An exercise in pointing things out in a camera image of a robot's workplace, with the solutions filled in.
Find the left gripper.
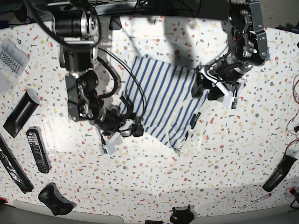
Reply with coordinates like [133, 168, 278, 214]
[191, 64, 244, 109]

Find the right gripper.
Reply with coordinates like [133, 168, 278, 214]
[97, 112, 144, 154]

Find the blue white striped t-shirt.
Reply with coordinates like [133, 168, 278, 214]
[125, 55, 208, 154]

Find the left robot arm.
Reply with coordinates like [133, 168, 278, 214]
[191, 0, 270, 109]

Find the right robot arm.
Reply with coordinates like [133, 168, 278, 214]
[24, 0, 143, 155]

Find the small black shirt tag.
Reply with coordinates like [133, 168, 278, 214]
[190, 112, 201, 129]

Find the black tv remote control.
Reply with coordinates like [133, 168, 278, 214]
[26, 128, 50, 174]

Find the black game controller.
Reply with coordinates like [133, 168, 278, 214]
[38, 184, 74, 216]

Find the black clamp top edge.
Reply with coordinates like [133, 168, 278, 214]
[109, 16, 122, 30]

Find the red tipped screwdriver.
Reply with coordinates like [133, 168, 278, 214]
[243, 193, 272, 208]

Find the small red black clip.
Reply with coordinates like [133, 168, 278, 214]
[289, 187, 297, 195]

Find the long black flat bar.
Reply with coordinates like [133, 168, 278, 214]
[0, 136, 34, 194]

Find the clear plastic screw box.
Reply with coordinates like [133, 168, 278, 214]
[0, 38, 30, 95]

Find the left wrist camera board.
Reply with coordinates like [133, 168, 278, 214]
[230, 97, 239, 109]

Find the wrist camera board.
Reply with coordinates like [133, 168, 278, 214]
[100, 144, 107, 155]
[230, 97, 239, 109]

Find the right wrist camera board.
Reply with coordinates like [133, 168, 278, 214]
[100, 144, 107, 155]

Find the red wire bundle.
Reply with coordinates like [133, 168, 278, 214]
[286, 74, 299, 152]

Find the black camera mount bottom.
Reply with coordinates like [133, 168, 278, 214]
[170, 205, 194, 224]

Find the black handle tool right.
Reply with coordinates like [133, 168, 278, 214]
[262, 154, 297, 192]

